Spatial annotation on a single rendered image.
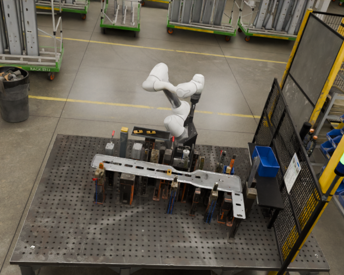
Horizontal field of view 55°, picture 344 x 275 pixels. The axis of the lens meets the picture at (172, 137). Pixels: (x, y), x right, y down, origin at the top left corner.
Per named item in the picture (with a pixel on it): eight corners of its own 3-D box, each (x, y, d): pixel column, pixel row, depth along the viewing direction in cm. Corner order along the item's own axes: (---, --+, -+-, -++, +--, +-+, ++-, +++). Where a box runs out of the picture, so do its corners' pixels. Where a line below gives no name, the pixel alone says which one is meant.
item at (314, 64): (296, 173, 488) (360, 42, 372) (288, 173, 486) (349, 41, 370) (269, 123, 596) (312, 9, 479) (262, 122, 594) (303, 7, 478)
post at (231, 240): (227, 242, 284) (235, 220, 267) (226, 232, 293) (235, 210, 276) (234, 243, 284) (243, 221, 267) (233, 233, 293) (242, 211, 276)
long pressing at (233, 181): (88, 169, 291) (88, 167, 291) (95, 153, 310) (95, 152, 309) (242, 194, 293) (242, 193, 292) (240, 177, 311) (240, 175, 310)
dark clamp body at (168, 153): (158, 184, 330) (162, 155, 307) (159, 175, 340) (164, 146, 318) (168, 186, 330) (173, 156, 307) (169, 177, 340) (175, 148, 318)
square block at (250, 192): (237, 220, 306) (248, 193, 285) (237, 214, 312) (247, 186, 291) (246, 221, 306) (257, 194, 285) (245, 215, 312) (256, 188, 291)
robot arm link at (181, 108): (174, 121, 373) (182, 107, 381) (186, 124, 364) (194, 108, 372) (144, 75, 315) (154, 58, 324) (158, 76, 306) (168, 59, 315)
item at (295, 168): (288, 195, 277) (301, 168, 259) (283, 177, 295) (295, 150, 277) (290, 196, 277) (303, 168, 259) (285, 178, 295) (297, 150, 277)
